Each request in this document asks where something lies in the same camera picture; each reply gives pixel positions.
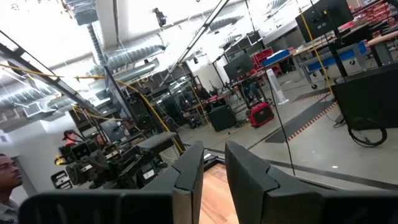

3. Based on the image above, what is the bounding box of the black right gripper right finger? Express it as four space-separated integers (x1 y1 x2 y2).
224 139 398 224

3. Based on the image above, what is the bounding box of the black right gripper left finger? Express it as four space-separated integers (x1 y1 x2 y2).
17 141 205 224

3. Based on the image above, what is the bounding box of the person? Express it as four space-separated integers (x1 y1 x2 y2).
241 79 262 102
95 133 107 149
0 153 23 224
62 129 79 147
195 83 211 101

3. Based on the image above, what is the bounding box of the black side desk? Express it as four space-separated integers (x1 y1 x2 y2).
136 131 187 156

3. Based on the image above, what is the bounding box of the black mat orange striped edge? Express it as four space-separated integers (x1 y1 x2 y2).
264 101 339 144
292 88 332 104

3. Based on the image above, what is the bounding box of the red and black case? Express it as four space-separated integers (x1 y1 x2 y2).
247 101 275 129

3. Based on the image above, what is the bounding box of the black storage case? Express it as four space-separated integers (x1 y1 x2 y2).
207 105 237 132

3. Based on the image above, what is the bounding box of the white tower fan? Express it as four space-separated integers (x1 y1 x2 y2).
266 68 290 106

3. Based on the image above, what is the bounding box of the small black monitor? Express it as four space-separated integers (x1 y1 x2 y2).
223 53 256 82

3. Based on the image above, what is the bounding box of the red parts bin rack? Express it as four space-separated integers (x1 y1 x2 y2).
357 1 398 27
251 48 275 68

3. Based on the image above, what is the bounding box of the blue panelled workbench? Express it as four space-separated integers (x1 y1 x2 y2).
292 40 368 90

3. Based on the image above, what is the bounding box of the black monitor on stand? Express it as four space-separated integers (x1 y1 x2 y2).
295 0 354 78

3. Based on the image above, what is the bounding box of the wooden top table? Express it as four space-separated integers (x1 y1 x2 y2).
366 30 398 68

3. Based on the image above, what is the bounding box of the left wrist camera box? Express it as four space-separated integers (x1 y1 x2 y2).
70 141 101 162

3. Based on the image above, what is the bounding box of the black aluminium rig frame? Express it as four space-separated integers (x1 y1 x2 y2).
0 0 233 125

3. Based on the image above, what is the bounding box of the long black hanging cable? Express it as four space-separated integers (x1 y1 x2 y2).
244 0 296 177

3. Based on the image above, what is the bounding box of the long yellow cable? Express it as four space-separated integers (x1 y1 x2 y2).
0 63 186 155

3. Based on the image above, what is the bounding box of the coiled black cable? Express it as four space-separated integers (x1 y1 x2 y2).
347 117 388 148

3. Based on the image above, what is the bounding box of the silver ventilation duct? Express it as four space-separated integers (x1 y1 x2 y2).
88 43 167 75

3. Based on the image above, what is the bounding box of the yellow hanging cable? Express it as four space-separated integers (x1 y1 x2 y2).
297 7 334 96

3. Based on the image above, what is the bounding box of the black overhead camera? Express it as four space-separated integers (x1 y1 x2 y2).
153 7 168 28

